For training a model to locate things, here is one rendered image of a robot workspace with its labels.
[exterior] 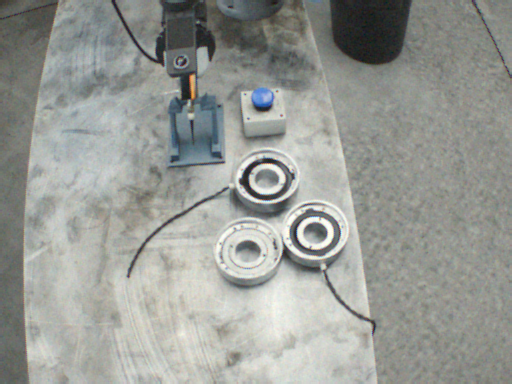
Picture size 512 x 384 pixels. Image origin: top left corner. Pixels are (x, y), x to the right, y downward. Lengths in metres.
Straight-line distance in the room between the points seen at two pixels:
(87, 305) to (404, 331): 1.08
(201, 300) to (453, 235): 1.17
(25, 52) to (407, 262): 1.71
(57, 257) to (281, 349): 0.42
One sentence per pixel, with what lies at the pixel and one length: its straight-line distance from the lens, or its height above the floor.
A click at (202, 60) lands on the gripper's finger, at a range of 1.15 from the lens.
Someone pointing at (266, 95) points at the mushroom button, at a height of 0.87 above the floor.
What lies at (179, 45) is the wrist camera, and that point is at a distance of 1.05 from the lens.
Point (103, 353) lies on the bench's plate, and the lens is 1.15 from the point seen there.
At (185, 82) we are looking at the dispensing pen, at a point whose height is 0.97.
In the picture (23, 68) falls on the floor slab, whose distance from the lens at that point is 2.75.
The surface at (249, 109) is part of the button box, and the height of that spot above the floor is 0.85.
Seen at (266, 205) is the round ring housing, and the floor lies 0.83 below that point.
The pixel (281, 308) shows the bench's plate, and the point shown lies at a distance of 1.15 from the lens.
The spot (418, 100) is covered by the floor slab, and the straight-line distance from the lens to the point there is 2.44.
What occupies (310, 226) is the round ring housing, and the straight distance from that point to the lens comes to 1.19.
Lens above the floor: 1.86
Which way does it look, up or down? 58 degrees down
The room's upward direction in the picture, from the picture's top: 3 degrees counter-clockwise
